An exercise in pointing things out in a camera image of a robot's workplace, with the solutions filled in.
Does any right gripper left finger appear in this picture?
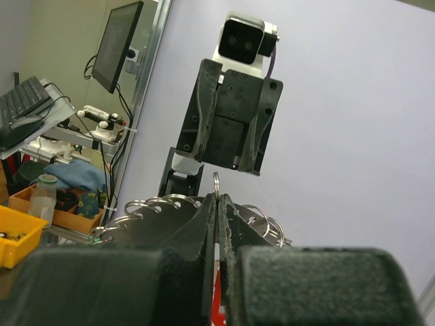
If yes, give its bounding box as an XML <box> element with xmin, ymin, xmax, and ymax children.
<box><xmin>1</xmin><ymin>208</ymin><xmax>215</xmax><ymax>325</ymax></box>

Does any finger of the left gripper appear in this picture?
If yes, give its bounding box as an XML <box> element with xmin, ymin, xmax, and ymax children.
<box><xmin>238</xmin><ymin>78</ymin><xmax>283</xmax><ymax>173</ymax></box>
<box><xmin>175</xmin><ymin>59</ymin><xmax>222</xmax><ymax>162</ymax></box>

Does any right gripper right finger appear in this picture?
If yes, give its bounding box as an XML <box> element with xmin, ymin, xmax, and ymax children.
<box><xmin>217</xmin><ymin>194</ymin><xmax>425</xmax><ymax>325</ymax></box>

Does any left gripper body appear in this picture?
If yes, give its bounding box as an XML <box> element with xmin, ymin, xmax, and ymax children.
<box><xmin>175</xmin><ymin>58</ymin><xmax>285</xmax><ymax>177</ymax></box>

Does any metal ring key organizer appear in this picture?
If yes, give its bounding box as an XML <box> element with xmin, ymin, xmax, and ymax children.
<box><xmin>89</xmin><ymin>172</ymin><xmax>292</xmax><ymax>247</ymax></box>

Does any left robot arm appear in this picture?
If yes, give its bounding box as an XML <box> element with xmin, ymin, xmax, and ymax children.
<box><xmin>158</xmin><ymin>59</ymin><xmax>283</xmax><ymax>196</ymax></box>

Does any black computer monitor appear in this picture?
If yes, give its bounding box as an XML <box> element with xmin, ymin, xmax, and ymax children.
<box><xmin>92</xmin><ymin>1</ymin><xmax>144</xmax><ymax>94</ymax></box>

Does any wooden tray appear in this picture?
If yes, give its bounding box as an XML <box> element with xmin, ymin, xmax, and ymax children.
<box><xmin>7</xmin><ymin>183</ymin><xmax>105</xmax><ymax>232</ymax></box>

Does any blue cloth on bench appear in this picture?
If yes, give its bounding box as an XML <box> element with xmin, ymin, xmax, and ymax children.
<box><xmin>43</xmin><ymin>159</ymin><xmax>106</xmax><ymax>192</ymax></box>

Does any clear plastic bottle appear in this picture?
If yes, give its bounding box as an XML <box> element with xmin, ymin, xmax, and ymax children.
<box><xmin>28</xmin><ymin>174</ymin><xmax>58</xmax><ymax>228</ymax></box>

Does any yellow plastic bin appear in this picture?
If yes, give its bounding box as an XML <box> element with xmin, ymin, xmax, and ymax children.
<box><xmin>0</xmin><ymin>206</ymin><xmax>48</xmax><ymax>269</ymax></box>

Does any black keyboard on stand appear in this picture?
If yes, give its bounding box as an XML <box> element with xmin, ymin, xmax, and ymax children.
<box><xmin>1</xmin><ymin>76</ymin><xmax>54</xmax><ymax>126</ymax></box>

